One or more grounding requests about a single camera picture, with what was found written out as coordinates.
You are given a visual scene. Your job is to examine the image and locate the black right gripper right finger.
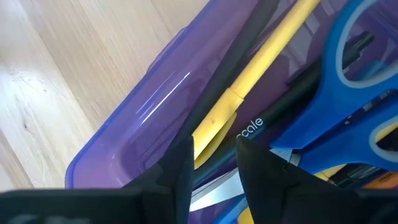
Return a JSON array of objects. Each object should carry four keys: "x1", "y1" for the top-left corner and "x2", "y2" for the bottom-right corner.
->
[{"x1": 236, "y1": 136, "x2": 363, "y2": 224}]

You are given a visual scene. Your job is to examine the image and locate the clear pen with black grip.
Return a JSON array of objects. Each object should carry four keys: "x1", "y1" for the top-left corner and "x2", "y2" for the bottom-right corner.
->
[{"x1": 341, "y1": 30, "x2": 376, "y2": 72}]

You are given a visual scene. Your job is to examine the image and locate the blue handled scissors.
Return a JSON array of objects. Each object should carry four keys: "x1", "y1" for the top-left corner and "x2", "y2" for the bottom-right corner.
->
[{"x1": 188, "y1": 0, "x2": 398, "y2": 224}]

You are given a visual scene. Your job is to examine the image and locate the purple plastic supply box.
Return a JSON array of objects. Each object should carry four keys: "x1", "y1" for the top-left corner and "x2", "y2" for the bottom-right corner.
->
[{"x1": 65, "y1": 0, "x2": 398, "y2": 224}]

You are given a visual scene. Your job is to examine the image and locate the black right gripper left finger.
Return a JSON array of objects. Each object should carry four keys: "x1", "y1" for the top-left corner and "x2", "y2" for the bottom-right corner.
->
[{"x1": 123, "y1": 136, "x2": 195, "y2": 224}]

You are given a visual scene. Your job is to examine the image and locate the orange pencil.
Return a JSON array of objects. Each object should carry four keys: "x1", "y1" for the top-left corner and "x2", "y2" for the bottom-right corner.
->
[{"x1": 361, "y1": 175, "x2": 398, "y2": 190}]

